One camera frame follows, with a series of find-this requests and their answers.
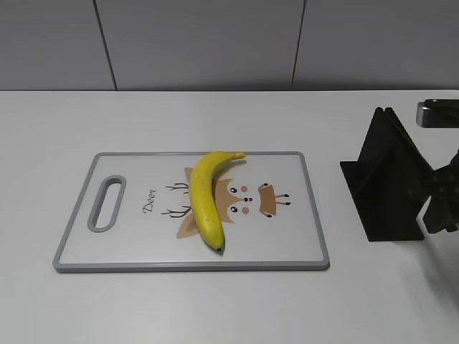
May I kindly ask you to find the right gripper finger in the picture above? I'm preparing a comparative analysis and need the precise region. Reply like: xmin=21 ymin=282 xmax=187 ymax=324
xmin=422 ymin=153 xmax=458 ymax=234

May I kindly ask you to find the yellow plastic banana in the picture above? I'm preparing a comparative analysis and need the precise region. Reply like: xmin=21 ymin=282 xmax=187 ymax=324
xmin=189 ymin=151 xmax=246 ymax=254

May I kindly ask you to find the black knife stand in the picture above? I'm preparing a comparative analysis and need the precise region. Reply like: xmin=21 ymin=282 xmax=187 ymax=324
xmin=340 ymin=107 xmax=432 ymax=242

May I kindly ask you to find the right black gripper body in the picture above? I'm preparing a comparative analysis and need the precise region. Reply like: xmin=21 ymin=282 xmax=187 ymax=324
xmin=416 ymin=99 xmax=459 ymax=128

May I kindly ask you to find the grey-rimmed deer cutting board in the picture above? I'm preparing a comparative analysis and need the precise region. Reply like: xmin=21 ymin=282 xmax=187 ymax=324
xmin=53 ymin=151 xmax=329 ymax=273

